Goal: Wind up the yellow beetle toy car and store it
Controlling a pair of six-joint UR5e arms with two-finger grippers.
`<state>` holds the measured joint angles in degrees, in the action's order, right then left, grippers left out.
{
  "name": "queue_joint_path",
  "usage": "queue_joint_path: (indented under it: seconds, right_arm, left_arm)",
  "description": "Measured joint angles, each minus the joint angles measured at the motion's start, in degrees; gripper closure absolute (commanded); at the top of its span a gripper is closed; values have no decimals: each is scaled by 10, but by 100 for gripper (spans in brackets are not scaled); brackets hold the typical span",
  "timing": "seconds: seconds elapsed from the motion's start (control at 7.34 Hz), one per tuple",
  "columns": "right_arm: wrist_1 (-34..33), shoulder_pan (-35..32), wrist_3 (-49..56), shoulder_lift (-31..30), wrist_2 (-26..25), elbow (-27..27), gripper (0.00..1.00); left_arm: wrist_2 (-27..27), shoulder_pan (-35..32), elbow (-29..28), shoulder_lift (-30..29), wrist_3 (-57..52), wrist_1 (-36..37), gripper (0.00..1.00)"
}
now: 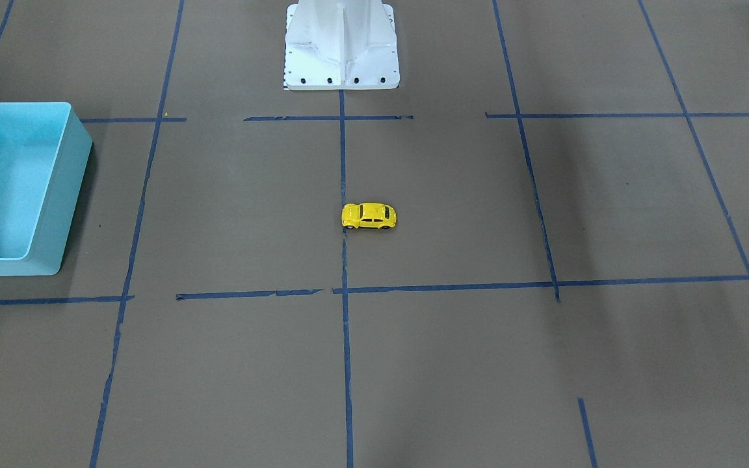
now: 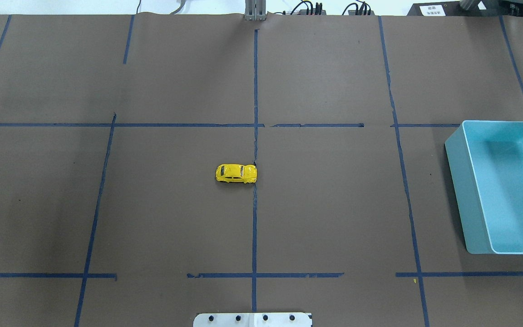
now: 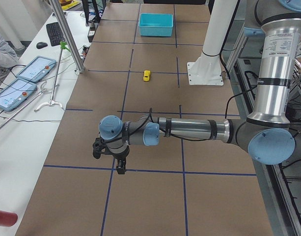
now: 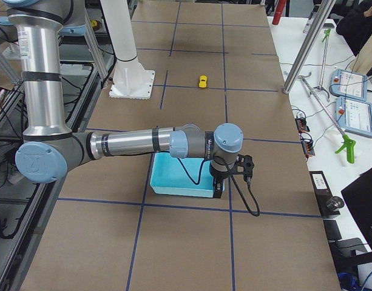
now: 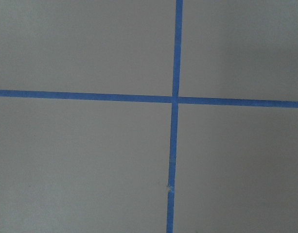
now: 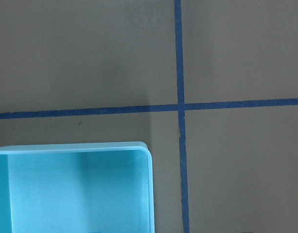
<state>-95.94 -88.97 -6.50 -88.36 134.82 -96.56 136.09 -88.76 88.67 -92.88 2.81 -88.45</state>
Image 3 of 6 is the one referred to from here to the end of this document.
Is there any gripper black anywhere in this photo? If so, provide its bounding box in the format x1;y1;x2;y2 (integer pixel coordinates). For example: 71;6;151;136
109;146;130;174

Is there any yellow beetle toy car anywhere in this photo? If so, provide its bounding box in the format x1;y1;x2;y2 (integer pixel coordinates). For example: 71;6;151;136
143;70;151;82

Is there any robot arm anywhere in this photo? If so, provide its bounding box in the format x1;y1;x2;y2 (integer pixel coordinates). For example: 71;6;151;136
93;0;301;174

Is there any small orange circuit board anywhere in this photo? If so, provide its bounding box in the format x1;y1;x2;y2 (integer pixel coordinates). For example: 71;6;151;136
82;45;90;57

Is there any upper teach pendant tablet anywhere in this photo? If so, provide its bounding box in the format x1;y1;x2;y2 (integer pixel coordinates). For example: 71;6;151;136
16;56;56;83

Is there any teach pendant tablet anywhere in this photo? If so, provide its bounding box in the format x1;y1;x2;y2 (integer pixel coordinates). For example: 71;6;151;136
0;78;37;112
16;56;56;83

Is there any lower teach pendant tablet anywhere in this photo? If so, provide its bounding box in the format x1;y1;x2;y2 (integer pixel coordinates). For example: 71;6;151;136
0;78;37;112

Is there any red cylinder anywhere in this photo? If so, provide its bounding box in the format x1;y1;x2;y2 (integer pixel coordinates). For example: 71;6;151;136
0;210;18;227

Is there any black box with knob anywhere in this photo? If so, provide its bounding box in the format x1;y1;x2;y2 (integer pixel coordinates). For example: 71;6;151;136
87;21;96;42

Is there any teal plastic bin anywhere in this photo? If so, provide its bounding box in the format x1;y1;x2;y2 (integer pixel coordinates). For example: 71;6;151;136
138;13;173;37

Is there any black computer mouse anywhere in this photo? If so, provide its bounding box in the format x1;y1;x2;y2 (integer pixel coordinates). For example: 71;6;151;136
36;42;48;49

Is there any black keyboard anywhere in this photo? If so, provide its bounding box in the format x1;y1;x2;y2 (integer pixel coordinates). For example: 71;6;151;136
46;22;65;46

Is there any seated person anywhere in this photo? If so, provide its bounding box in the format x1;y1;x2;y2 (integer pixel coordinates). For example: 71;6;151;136
0;34;18;85

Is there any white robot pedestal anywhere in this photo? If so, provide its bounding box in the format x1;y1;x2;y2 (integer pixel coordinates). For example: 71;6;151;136
187;0;238;86

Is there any green handled reacher grabber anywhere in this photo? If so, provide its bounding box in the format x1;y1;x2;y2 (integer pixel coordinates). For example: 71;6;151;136
34;41;70;113

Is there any aluminium frame post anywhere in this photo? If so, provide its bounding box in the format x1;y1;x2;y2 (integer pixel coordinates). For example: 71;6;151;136
49;0;84;73

